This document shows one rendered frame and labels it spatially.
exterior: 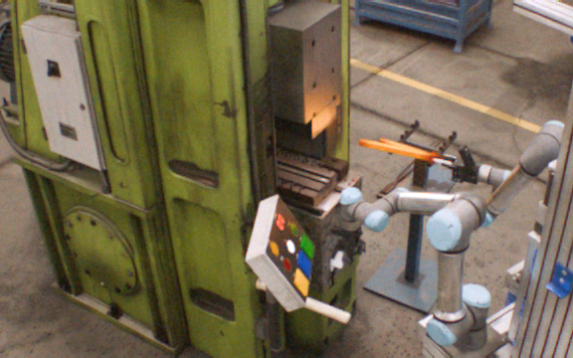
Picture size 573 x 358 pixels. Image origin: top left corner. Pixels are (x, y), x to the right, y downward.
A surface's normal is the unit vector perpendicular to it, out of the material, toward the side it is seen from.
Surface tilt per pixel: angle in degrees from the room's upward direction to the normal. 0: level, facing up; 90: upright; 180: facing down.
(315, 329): 90
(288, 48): 90
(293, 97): 90
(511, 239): 0
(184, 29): 89
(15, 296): 0
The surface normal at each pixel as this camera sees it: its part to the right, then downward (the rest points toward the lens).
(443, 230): -0.76, 0.28
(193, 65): -0.53, 0.49
